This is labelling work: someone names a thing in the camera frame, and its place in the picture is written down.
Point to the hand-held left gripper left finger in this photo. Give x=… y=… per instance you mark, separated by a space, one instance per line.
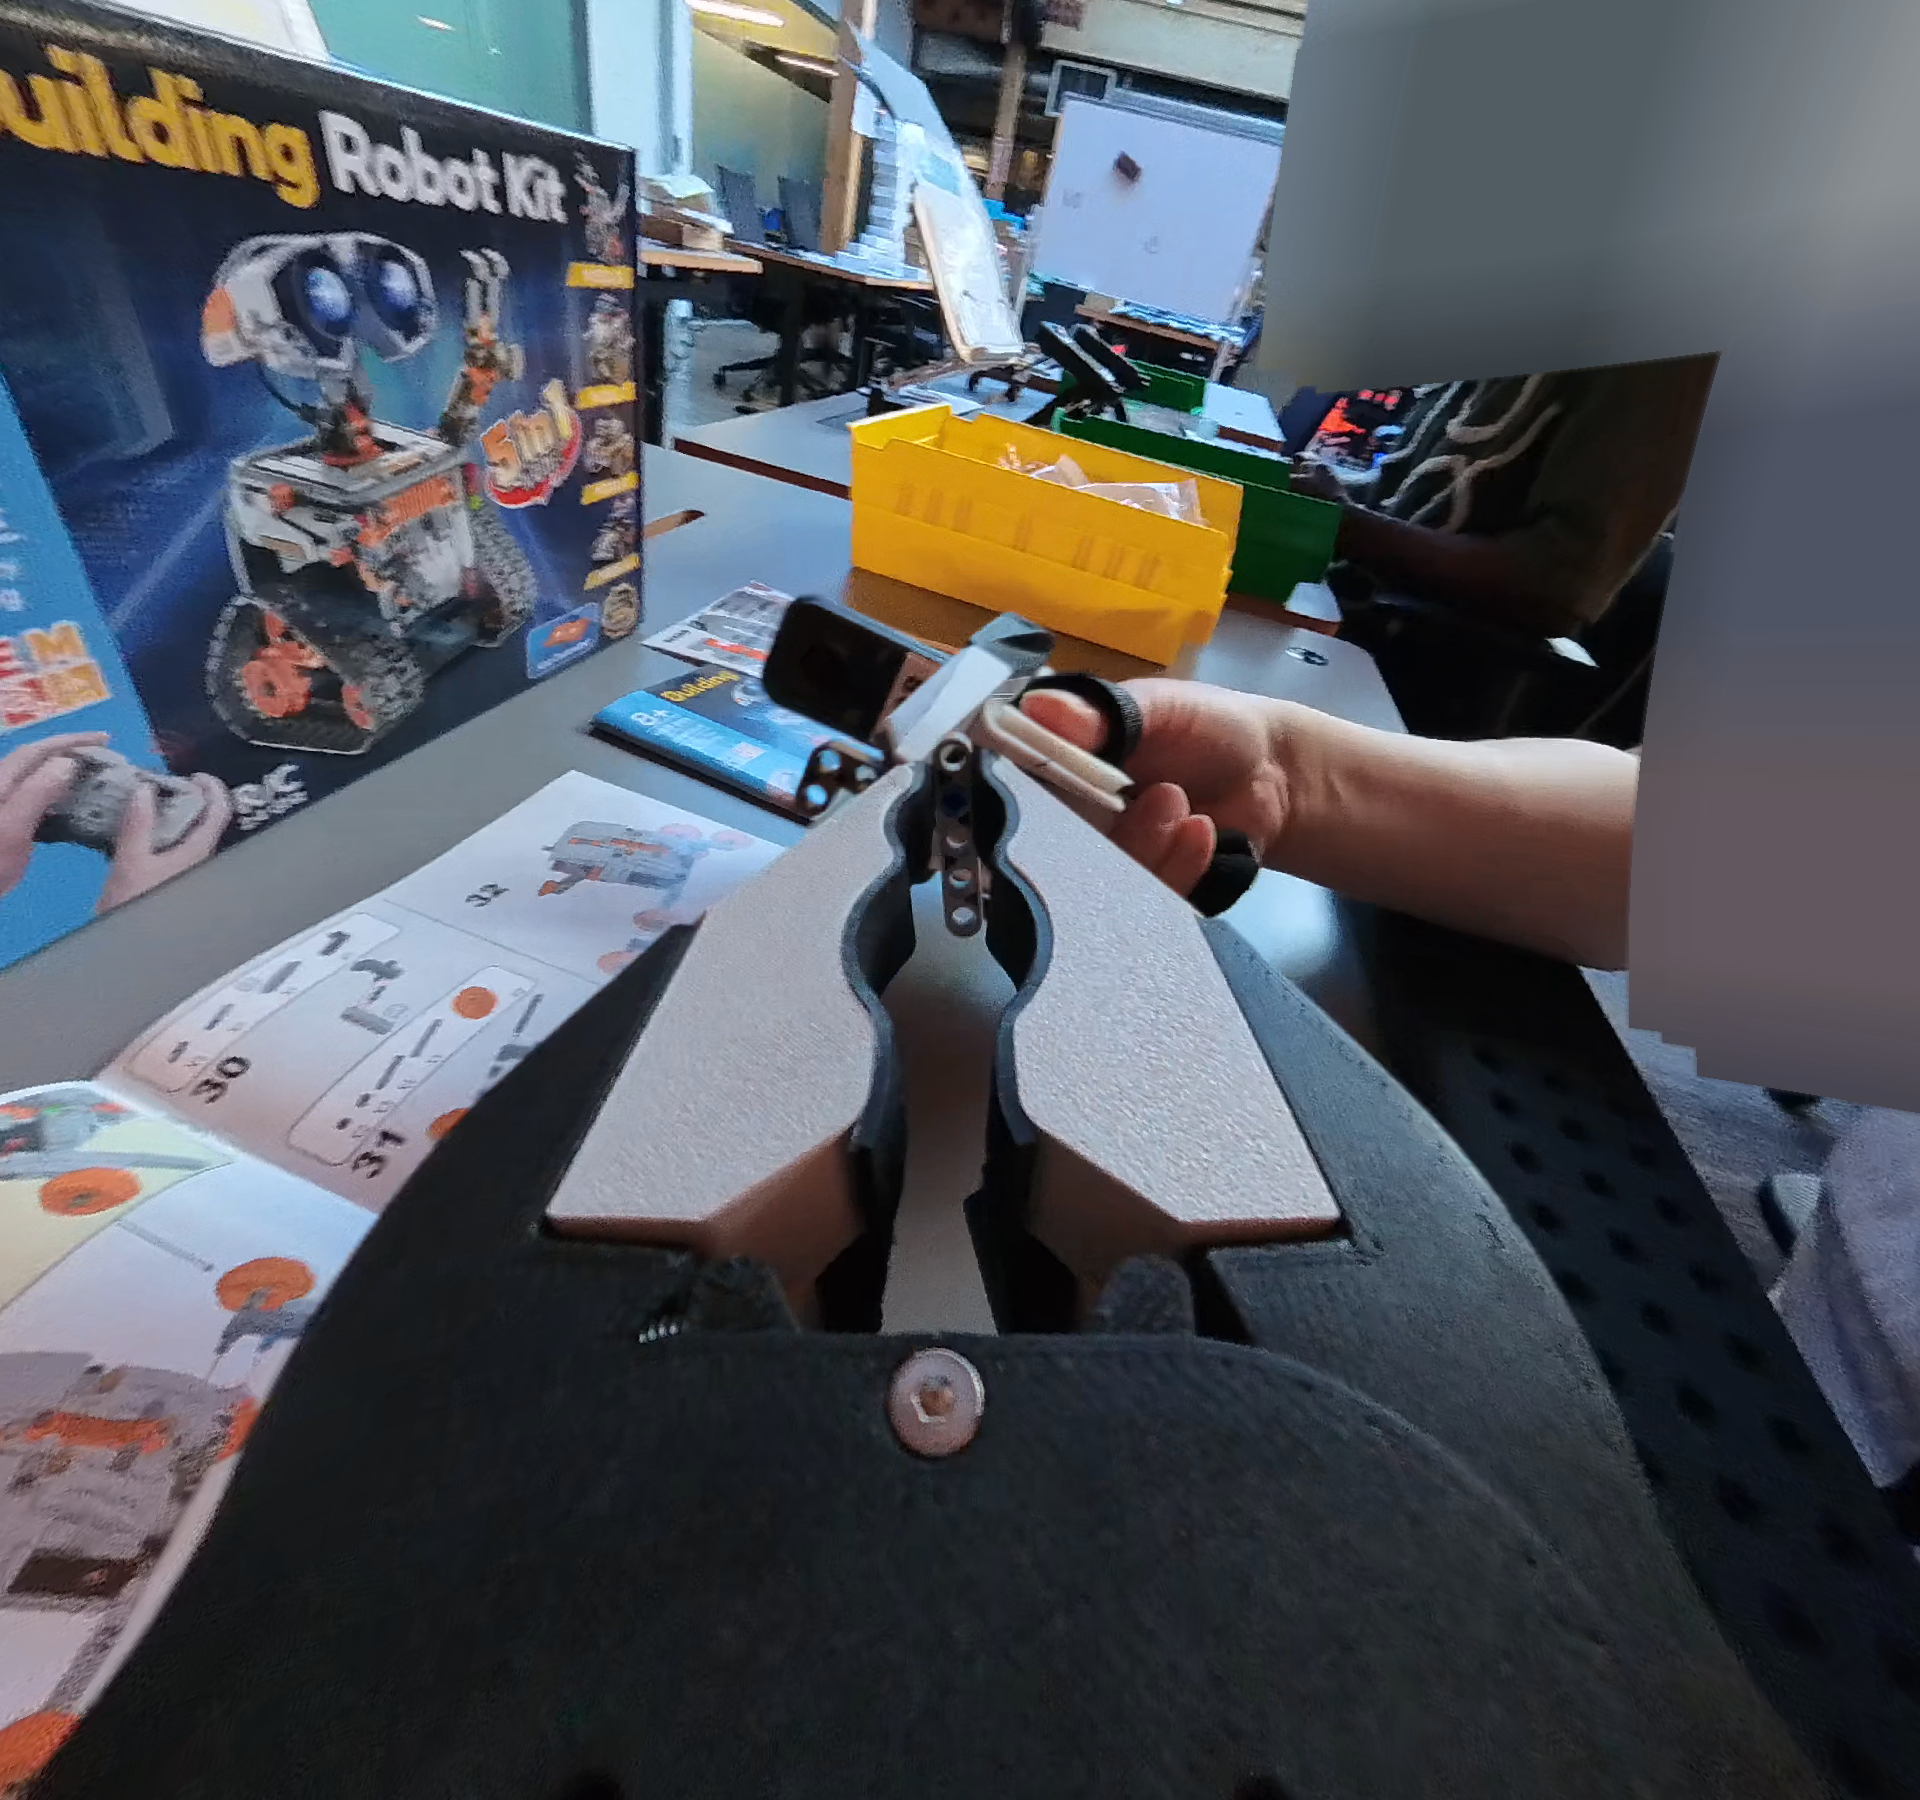
x=718 y=1079

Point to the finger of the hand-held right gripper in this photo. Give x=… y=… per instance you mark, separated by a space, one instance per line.
x=945 y=705

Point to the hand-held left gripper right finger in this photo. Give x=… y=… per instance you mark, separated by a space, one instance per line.
x=1169 y=1079

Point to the grey angled building beam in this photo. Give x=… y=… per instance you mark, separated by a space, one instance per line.
x=839 y=780

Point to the grey straight building beam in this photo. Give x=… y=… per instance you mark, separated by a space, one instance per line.
x=960 y=857

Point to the person's right forearm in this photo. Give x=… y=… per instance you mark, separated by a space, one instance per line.
x=1471 y=842

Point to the black desk device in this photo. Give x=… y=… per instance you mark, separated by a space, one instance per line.
x=1090 y=367

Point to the background office desk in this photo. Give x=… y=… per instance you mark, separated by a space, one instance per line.
x=780 y=279

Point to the person's right hand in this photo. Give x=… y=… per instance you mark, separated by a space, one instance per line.
x=1198 y=765

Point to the white sticker sheet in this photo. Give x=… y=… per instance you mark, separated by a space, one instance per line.
x=718 y=631

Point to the blue building manual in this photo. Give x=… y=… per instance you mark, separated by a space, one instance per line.
x=718 y=735

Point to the yellow storage bin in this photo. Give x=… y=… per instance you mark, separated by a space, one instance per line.
x=1034 y=541

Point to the green bin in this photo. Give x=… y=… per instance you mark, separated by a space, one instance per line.
x=1288 y=526

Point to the tilted board stand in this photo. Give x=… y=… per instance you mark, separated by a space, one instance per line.
x=960 y=270

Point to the open white instruction booklet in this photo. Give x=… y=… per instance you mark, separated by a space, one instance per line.
x=300 y=1079

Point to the perforated chair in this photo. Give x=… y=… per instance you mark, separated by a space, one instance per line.
x=1649 y=1307

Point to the white whiteboard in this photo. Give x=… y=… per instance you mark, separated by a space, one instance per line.
x=1155 y=209

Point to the blue robot kit box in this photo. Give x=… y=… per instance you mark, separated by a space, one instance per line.
x=300 y=480

